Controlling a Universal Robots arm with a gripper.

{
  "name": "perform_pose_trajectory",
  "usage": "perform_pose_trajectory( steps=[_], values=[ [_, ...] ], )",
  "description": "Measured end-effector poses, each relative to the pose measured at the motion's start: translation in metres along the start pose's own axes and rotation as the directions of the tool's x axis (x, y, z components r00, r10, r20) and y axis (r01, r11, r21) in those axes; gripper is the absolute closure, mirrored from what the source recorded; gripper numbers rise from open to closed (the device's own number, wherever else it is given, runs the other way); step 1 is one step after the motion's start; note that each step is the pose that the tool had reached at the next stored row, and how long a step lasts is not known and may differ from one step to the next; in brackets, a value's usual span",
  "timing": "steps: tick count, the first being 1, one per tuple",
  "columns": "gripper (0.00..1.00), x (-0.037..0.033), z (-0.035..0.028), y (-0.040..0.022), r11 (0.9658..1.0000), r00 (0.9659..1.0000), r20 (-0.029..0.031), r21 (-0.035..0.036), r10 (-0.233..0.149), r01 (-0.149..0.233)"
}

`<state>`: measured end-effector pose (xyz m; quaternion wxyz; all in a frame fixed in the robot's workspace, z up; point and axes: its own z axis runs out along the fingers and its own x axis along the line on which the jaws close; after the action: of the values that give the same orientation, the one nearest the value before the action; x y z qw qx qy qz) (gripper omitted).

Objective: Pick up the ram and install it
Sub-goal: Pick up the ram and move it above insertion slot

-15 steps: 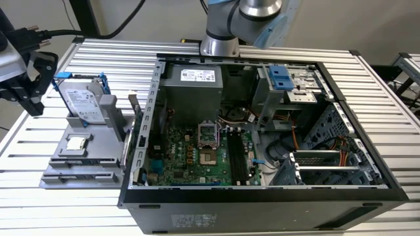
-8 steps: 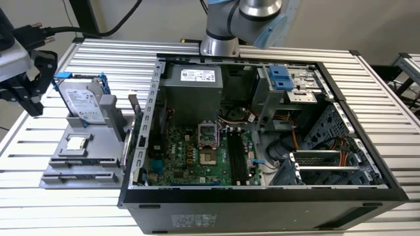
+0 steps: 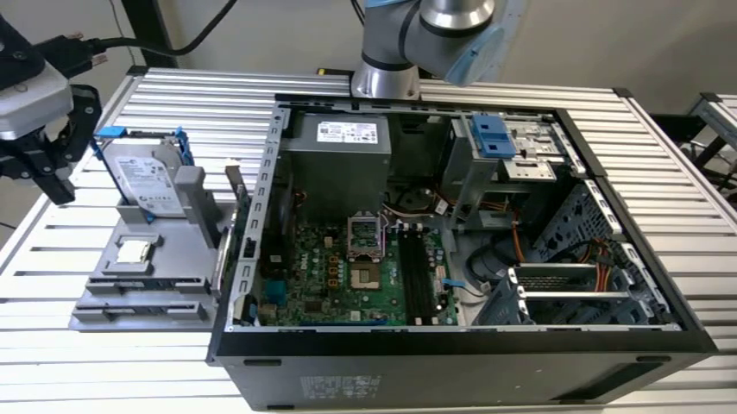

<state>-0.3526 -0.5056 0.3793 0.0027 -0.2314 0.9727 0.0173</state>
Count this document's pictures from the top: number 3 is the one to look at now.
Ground blue plastic drive latch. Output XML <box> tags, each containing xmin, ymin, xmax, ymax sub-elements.
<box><xmin>479</xmin><ymin>132</ymin><xmax>517</xmax><ymax>159</ymax></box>
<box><xmin>471</xmin><ymin>115</ymin><xmax>509</xmax><ymax>137</ymax></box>

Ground black RAM slot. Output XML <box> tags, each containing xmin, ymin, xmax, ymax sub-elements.
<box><xmin>408</xmin><ymin>223</ymin><xmax>432</xmax><ymax>327</ymax></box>
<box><xmin>400</xmin><ymin>223</ymin><xmax>422</xmax><ymax>327</ymax></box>
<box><xmin>393</xmin><ymin>223</ymin><xmax>414</xmax><ymax>327</ymax></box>
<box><xmin>416</xmin><ymin>223</ymin><xmax>440</xmax><ymax>327</ymax></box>

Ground black vertical post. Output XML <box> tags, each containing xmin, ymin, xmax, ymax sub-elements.
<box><xmin>118</xmin><ymin>0</ymin><xmax>181</xmax><ymax>70</ymax></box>

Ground grey metal drive cage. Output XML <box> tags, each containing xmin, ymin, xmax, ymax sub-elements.
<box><xmin>442</xmin><ymin>112</ymin><xmax>569</xmax><ymax>225</ymax></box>

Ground metal socket cover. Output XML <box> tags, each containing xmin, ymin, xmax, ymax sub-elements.
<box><xmin>348</xmin><ymin>210</ymin><xmax>386</xmax><ymax>262</ymax></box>

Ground orange yellow power wires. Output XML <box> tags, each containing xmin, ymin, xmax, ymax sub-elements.
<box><xmin>575</xmin><ymin>238</ymin><xmax>617</xmax><ymax>297</ymax></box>

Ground CPU socket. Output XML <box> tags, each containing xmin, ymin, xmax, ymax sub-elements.
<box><xmin>350</xmin><ymin>262</ymin><xmax>385</xmax><ymax>292</ymax></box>

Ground grey parts rack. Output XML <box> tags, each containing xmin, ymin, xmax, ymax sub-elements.
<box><xmin>69</xmin><ymin>166</ymin><xmax>244</xmax><ymax>333</ymax></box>

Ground black looped wires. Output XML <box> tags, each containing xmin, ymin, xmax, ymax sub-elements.
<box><xmin>465</xmin><ymin>241</ymin><xmax>520</xmax><ymax>294</ymax></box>

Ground thick black camera cable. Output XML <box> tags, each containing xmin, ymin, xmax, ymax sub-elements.
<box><xmin>31</xmin><ymin>0</ymin><xmax>240</xmax><ymax>81</ymax></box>

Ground thin orange wire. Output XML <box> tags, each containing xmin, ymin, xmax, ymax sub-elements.
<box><xmin>509</xmin><ymin>206</ymin><xmax>527</xmax><ymax>265</ymax></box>

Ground green motherboard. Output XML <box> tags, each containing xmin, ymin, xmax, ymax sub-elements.
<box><xmin>256</xmin><ymin>222</ymin><xmax>463</xmax><ymax>327</ymax></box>

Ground locking lever wire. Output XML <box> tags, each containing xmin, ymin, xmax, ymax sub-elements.
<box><xmin>377</xmin><ymin>215</ymin><xmax>405</xmax><ymax>262</ymax></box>

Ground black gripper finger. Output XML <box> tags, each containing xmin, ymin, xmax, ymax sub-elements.
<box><xmin>0</xmin><ymin>132</ymin><xmax>59</xmax><ymax>179</ymax></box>
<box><xmin>38</xmin><ymin>84</ymin><xmax>105</xmax><ymax>206</ymax></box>

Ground metal slat side table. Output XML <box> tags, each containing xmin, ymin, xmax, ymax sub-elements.
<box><xmin>683</xmin><ymin>91</ymin><xmax>737</xmax><ymax>191</ymax></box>

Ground blue expansion slot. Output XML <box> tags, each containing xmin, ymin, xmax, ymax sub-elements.
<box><xmin>298</xmin><ymin>317</ymin><xmax>389</xmax><ymax>327</ymax></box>

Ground black open PC case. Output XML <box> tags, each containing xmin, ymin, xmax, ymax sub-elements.
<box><xmin>206</xmin><ymin>92</ymin><xmax>719</xmax><ymax>411</ymax></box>

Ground hard disk in blue carrier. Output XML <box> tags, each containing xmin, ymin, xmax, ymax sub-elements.
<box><xmin>83</xmin><ymin>123</ymin><xmax>195</xmax><ymax>223</ymax></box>

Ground grey metal disk bay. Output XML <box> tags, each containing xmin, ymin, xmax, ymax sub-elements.
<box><xmin>475</xmin><ymin>261</ymin><xmax>673</xmax><ymax>328</ymax></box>

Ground green graphics card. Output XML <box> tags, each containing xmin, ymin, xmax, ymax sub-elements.
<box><xmin>212</xmin><ymin>157</ymin><xmax>256</xmax><ymax>301</ymax></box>

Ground grey power supply unit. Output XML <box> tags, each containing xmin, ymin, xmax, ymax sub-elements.
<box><xmin>280</xmin><ymin>112</ymin><xmax>393</xmax><ymax>216</ymax></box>

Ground silver CPU chip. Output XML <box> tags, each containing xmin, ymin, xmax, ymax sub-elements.
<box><xmin>117</xmin><ymin>240</ymin><xmax>155</xmax><ymax>263</ymax></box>

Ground silver drive unit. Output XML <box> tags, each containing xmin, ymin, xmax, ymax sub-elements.
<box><xmin>500</xmin><ymin>157</ymin><xmax>557</xmax><ymax>182</ymax></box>

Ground power supply wire bundle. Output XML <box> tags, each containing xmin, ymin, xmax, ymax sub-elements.
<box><xmin>382</xmin><ymin>180</ymin><xmax>457</xmax><ymax>216</ymax></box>

